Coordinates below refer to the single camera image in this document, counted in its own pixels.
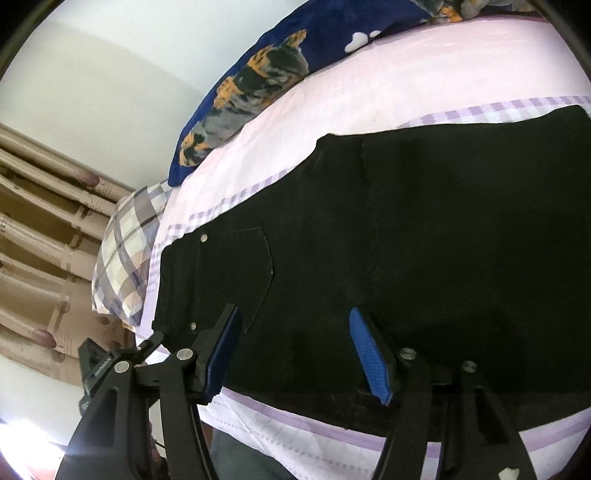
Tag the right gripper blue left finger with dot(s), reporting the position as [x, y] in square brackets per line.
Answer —
[112, 439]

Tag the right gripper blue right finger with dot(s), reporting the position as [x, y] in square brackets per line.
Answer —
[423, 390]

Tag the black denim pants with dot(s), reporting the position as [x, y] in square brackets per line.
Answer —
[461, 242]

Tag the person's left hand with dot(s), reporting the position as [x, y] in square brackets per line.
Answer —
[157, 449]

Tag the plaid pillow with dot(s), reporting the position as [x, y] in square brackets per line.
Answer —
[120, 276]

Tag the beige patterned curtain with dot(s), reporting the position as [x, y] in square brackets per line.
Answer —
[54, 213]

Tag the lilac checked bed sheet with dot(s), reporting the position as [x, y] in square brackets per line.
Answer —
[482, 71]

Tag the navy blanket with cat print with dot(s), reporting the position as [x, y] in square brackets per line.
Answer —
[317, 34]

